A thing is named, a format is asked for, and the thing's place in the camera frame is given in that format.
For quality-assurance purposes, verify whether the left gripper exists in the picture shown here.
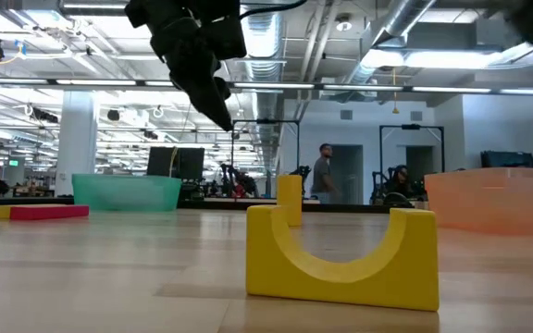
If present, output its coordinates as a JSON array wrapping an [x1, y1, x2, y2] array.
[[150, 0, 234, 132]]

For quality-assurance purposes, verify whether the yellow arch block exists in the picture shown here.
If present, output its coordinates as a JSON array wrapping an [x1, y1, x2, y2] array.
[[245, 204, 440, 312]]

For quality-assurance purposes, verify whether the black monitor pair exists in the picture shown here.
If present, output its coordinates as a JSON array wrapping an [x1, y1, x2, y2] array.
[[145, 146, 206, 182]]

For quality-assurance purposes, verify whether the yellow cylinder block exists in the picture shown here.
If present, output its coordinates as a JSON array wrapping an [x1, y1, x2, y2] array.
[[277, 174, 304, 228]]

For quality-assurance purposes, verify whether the green translucent plastic bin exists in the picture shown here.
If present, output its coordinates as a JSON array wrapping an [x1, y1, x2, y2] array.
[[71, 173, 183, 213]]

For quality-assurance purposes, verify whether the white building column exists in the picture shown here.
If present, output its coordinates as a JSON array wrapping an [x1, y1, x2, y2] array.
[[55, 90, 100, 198]]

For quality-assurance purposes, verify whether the long ceiling light bar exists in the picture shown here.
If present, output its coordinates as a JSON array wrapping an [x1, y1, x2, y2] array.
[[0, 77, 533, 96]]

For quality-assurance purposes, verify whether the grey door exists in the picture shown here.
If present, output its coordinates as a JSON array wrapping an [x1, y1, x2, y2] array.
[[328, 143, 365, 205]]

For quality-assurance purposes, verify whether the long red block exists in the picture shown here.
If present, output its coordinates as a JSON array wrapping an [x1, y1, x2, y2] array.
[[9, 204, 91, 221]]

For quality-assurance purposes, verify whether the dark dome-shaped base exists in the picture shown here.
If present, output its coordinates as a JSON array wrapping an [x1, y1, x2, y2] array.
[[381, 191, 415, 208]]

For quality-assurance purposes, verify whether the long yellow block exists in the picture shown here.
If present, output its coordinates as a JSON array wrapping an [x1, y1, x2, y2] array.
[[0, 204, 67, 220]]

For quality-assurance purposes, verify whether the dark blue cabinet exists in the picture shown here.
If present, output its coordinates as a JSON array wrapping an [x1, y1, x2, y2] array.
[[480, 150, 533, 170]]

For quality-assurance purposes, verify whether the orange translucent plastic bin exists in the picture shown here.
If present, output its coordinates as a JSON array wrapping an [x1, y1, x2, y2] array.
[[424, 166, 533, 238]]

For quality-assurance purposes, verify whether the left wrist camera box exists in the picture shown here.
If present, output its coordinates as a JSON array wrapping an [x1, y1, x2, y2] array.
[[200, 16, 248, 61]]

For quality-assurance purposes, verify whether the large silver air duct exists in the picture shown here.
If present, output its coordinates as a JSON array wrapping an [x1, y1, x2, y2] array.
[[233, 0, 295, 172]]

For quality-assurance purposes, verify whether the black left camera cable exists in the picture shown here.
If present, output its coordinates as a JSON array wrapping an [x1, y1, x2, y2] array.
[[238, 0, 309, 19]]

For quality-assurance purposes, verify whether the black aluminium table frame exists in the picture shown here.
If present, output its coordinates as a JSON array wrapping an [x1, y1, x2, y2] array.
[[0, 196, 428, 215]]

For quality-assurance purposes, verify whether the yellow hanging pendant cable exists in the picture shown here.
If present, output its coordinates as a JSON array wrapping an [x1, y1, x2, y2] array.
[[390, 67, 400, 116]]

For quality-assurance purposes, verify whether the slanted silver air duct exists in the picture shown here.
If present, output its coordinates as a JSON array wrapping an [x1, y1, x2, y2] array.
[[340, 0, 439, 87]]

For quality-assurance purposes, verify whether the black gantry frame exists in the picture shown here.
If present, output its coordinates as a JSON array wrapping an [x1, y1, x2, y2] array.
[[379, 123, 446, 175]]

